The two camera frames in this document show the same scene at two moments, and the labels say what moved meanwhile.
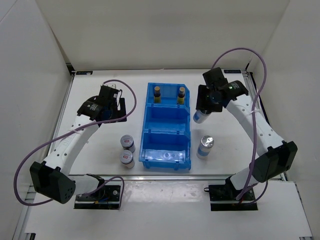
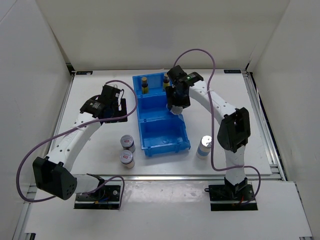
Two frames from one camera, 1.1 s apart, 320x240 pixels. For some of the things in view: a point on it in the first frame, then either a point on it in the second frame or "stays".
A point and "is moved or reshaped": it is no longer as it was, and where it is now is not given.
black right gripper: [201, 103] to [171, 100]
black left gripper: [120, 113] stays
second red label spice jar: [126, 158] stays
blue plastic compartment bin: [166, 149] to [161, 131]
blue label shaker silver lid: [199, 117] to [176, 109]
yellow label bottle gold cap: [180, 99] is moved or reshaped
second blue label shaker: [206, 143] stays
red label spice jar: [127, 143] stays
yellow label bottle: [157, 95] to [144, 85]
